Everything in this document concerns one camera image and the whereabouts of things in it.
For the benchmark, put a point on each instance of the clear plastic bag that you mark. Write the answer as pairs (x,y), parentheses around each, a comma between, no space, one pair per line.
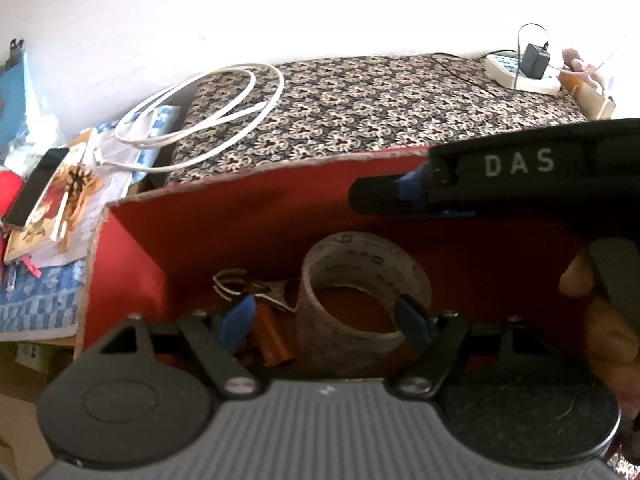
(360,260)

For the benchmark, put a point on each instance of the wooden box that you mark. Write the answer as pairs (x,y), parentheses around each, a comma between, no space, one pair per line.
(585,95)

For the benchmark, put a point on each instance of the black charger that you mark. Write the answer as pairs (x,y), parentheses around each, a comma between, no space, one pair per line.
(536,60)

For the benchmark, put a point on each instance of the red cardboard box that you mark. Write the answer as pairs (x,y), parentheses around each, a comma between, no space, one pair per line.
(200,220)

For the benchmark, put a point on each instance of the red plush item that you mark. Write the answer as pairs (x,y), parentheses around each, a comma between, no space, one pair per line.
(9,192)

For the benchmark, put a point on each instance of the pink pen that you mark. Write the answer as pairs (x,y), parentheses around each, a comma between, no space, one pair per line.
(31,266)

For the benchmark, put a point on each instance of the black phone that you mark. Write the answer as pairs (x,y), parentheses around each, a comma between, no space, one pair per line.
(35,187)

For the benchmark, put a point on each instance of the blue bag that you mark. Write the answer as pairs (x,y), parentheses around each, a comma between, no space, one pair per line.
(10,95)

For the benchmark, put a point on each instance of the pink item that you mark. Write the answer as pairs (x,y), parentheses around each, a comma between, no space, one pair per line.
(572,57)

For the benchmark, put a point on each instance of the wooden side cabinet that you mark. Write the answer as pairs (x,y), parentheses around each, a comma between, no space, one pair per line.
(25,390)

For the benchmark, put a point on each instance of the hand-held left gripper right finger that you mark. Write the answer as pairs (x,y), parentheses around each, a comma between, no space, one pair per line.
(412,317)

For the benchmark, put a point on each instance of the white power strip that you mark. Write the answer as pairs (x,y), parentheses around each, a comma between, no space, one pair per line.
(502,67)

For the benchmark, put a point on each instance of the blue checkered cloth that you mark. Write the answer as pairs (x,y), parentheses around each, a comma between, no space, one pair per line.
(45,300)

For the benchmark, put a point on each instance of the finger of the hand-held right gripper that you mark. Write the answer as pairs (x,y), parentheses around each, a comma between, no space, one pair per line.
(380,195)

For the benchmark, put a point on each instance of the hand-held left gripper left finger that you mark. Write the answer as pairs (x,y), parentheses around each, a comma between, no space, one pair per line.
(237,317)

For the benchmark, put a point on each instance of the person's right hand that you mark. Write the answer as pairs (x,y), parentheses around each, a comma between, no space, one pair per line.
(607,340)

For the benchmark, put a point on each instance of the illustrated book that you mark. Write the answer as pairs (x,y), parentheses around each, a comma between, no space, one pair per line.
(52,220)

